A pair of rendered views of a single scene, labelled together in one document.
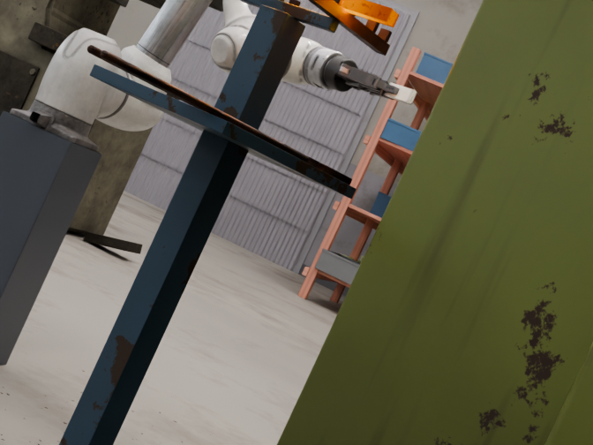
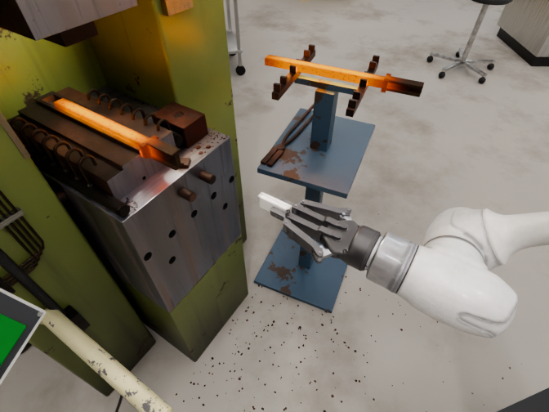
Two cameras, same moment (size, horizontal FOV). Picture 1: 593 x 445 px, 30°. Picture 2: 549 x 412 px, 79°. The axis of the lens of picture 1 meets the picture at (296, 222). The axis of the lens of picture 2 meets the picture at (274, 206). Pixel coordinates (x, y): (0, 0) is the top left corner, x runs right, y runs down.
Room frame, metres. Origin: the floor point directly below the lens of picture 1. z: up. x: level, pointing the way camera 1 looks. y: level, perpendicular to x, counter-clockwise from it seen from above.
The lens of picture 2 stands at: (2.76, -0.16, 1.47)
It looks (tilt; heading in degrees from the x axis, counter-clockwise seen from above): 47 degrees down; 170
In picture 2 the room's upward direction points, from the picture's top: straight up
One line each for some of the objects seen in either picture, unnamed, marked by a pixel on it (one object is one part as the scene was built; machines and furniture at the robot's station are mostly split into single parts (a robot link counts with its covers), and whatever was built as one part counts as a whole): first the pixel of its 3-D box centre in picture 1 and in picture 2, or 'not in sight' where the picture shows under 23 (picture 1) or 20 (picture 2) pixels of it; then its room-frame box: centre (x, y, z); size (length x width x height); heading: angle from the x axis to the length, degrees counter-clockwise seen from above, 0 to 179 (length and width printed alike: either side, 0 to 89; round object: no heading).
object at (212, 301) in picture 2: not in sight; (167, 269); (1.91, -0.48, 0.23); 0.56 x 0.38 x 0.47; 47
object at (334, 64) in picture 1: (349, 76); (349, 241); (2.44, 0.03, 1.00); 0.09 x 0.08 x 0.07; 47
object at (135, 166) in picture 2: not in sight; (89, 136); (1.96, -0.51, 0.96); 0.42 x 0.20 x 0.09; 47
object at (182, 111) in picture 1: (228, 134); (320, 147); (1.86, 0.17, 0.75); 0.40 x 0.30 x 0.02; 146
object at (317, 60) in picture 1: (326, 69); (389, 260); (2.49, 0.08, 1.00); 0.09 x 0.06 x 0.09; 137
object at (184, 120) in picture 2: not in sight; (180, 124); (1.93, -0.28, 0.95); 0.12 x 0.09 x 0.07; 47
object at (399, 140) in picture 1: (405, 196); not in sight; (10.09, -0.80, 1.15); 2.48 x 0.67 x 2.31; 167
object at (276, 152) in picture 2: (236, 123); (305, 119); (1.70, 0.15, 0.77); 0.60 x 0.04 x 0.01; 141
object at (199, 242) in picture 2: not in sight; (134, 194); (1.91, -0.48, 0.69); 0.56 x 0.38 x 0.45; 47
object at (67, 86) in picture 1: (84, 73); not in sight; (2.78, 0.64, 0.77); 0.18 x 0.16 x 0.22; 152
